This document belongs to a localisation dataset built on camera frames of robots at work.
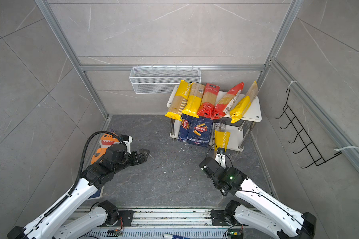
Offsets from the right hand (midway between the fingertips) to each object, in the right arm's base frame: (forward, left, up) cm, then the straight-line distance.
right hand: (215, 165), depth 76 cm
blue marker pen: (-29, +25, -12) cm, 40 cm away
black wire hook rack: (-1, -38, +17) cm, 42 cm away
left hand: (+6, +37, +7) cm, 39 cm away
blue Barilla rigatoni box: (+25, +5, -3) cm, 26 cm away
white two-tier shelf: (+19, -20, +18) cm, 33 cm away
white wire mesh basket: (+55, +30, +17) cm, 65 cm away
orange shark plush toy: (+21, +67, -6) cm, 70 cm away
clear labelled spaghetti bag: (+31, -7, -6) cm, 33 cm away
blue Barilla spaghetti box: (+28, +15, -5) cm, 33 cm away
